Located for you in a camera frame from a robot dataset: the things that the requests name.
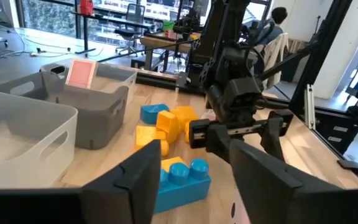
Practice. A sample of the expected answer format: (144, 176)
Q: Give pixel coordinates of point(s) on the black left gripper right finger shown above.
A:
(291, 202)

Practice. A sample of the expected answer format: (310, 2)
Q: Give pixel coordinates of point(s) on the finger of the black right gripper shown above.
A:
(272, 137)
(217, 140)

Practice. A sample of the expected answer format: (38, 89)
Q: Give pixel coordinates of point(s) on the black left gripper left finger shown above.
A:
(104, 205)

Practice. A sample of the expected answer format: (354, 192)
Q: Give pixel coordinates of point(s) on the yellow long hollow block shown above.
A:
(185, 115)

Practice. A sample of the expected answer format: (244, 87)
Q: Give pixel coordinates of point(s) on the yellow tall angled block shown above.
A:
(166, 124)

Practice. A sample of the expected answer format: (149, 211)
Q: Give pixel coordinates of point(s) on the small yellow block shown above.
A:
(171, 163)

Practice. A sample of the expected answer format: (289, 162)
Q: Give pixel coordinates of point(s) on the small blue block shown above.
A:
(151, 113)

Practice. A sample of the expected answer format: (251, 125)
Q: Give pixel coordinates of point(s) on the yellow rounded block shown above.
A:
(146, 137)

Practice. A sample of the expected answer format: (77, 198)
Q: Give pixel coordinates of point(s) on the large blue studded block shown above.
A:
(182, 189)

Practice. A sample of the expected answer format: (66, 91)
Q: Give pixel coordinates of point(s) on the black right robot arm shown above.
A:
(225, 31)

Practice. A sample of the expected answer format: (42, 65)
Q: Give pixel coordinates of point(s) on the black foot pad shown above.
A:
(354, 168)

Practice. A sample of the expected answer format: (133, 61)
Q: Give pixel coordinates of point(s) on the chair with draped jacket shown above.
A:
(275, 56)

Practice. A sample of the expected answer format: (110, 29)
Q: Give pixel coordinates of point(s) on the grey plastic bin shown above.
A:
(98, 118)

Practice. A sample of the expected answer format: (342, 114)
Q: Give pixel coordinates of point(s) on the wooden background desk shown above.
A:
(163, 43)

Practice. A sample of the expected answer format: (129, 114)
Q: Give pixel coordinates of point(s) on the thin black diagonal rod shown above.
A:
(148, 51)

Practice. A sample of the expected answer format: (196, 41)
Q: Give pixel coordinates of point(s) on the clear plastic bin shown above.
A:
(117, 77)

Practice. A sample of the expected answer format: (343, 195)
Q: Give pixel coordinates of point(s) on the translucent white plastic bin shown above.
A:
(26, 140)

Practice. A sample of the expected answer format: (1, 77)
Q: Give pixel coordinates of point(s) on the person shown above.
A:
(275, 21)

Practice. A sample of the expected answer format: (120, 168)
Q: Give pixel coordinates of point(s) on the black office chair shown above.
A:
(132, 25)

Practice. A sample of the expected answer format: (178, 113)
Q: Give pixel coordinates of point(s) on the red playing card deck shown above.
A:
(81, 73)

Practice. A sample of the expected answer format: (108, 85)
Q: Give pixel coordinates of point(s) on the red object on shelf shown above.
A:
(86, 7)

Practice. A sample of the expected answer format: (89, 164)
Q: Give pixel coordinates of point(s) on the silver aluminium bracket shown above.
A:
(309, 105)

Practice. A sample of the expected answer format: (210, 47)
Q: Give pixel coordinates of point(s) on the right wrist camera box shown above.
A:
(242, 93)

